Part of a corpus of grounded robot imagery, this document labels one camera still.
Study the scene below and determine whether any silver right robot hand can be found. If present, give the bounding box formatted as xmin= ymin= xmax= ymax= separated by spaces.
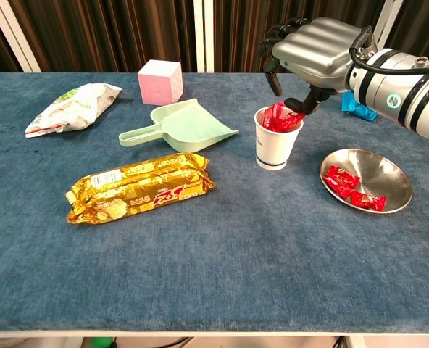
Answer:
xmin=257 ymin=16 xmax=363 ymax=115

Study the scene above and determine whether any red candy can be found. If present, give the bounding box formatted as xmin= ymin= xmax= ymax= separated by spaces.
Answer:
xmin=260 ymin=102 xmax=286 ymax=128
xmin=349 ymin=191 xmax=387 ymax=212
xmin=322 ymin=165 xmax=361 ymax=199
xmin=278 ymin=109 xmax=307 ymax=132

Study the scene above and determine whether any blue snack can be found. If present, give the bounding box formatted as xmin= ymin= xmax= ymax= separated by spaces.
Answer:
xmin=341 ymin=91 xmax=378 ymax=123

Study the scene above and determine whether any white paper cup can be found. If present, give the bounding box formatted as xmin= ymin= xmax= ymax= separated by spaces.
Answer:
xmin=253 ymin=105 xmax=304 ymax=172

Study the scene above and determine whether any silver metal plate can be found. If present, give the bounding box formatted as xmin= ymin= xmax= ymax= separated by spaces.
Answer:
xmin=319 ymin=147 xmax=414 ymax=215

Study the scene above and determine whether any mint green dustpan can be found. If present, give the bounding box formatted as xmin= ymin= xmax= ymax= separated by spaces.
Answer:
xmin=118 ymin=98 xmax=240 ymax=154

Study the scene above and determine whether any pink cube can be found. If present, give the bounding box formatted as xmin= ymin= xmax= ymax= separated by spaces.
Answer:
xmin=137 ymin=59 xmax=185 ymax=107

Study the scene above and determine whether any blue felt table cloth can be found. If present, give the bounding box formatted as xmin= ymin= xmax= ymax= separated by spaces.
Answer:
xmin=0 ymin=72 xmax=429 ymax=334

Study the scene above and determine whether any gold biscuit package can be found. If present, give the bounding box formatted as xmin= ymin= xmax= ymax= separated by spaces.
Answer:
xmin=64 ymin=152 xmax=216 ymax=225

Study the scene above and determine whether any white green snack bag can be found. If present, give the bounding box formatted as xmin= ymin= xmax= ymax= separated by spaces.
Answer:
xmin=24 ymin=82 xmax=123 ymax=139

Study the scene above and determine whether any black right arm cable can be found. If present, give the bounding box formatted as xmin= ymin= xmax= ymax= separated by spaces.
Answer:
xmin=349 ymin=24 xmax=429 ymax=77

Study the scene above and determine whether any white frame post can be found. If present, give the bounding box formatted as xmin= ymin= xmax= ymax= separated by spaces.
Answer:
xmin=0 ymin=0 xmax=42 ymax=73
xmin=193 ymin=0 xmax=215 ymax=73
xmin=370 ymin=0 xmax=406 ymax=50

